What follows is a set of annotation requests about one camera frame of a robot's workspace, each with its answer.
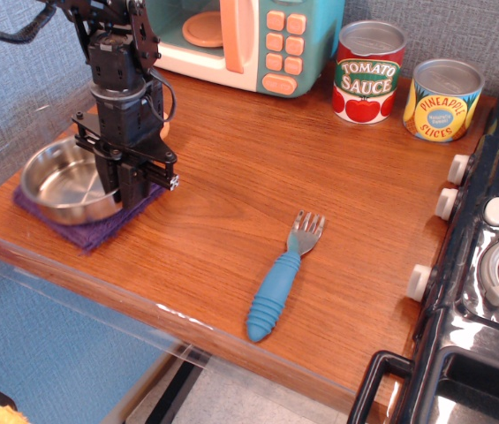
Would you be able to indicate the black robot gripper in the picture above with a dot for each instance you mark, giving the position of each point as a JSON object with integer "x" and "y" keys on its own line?
{"x": 124, "y": 136}

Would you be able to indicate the stainless steel pan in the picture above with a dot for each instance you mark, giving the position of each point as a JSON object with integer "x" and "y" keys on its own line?
{"x": 61, "y": 180}

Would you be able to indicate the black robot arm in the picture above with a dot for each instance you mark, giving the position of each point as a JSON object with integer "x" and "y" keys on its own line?
{"x": 118, "y": 43}

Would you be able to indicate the orange toy chicken piece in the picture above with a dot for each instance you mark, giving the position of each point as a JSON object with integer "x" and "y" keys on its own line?
{"x": 166, "y": 126}

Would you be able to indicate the purple folded cloth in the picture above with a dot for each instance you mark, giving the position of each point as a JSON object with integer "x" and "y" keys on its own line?
{"x": 88, "y": 236}

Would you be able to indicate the toy microwave teal and white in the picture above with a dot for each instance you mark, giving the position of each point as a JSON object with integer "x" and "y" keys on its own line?
{"x": 270, "y": 47}

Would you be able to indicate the orange object bottom left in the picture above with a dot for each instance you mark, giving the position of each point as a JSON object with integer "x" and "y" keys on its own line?
{"x": 11, "y": 416}

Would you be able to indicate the tomato sauce can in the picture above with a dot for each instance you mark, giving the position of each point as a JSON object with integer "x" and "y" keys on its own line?
{"x": 368, "y": 65}

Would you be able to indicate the white stove knob bottom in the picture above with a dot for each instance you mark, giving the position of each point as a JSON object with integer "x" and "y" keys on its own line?
{"x": 418, "y": 281}

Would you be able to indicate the white stove knob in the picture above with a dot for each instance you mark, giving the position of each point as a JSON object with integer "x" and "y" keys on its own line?
{"x": 457, "y": 169}
{"x": 418, "y": 281}
{"x": 446, "y": 202}

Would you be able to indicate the white stove knob middle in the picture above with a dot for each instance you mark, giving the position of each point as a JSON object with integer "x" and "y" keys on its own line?
{"x": 446, "y": 202}

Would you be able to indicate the pineapple slices can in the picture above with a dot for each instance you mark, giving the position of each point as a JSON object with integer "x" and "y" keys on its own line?
{"x": 442, "y": 99}

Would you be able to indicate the white stove knob top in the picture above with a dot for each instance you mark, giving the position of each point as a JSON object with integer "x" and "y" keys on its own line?
{"x": 457, "y": 169}

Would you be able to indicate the white round stove button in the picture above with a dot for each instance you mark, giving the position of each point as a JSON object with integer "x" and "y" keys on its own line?
{"x": 491, "y": 212}

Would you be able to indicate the black toy stove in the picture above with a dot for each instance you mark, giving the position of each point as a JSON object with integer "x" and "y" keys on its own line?
{"x": 455, "y": 377}

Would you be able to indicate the blue handled fork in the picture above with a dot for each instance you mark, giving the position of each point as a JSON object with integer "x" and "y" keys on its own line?
{"x": 269, "y": 301}

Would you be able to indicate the black oven door handle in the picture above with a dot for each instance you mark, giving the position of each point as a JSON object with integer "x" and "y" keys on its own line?
{"x": 382, "y": 363}

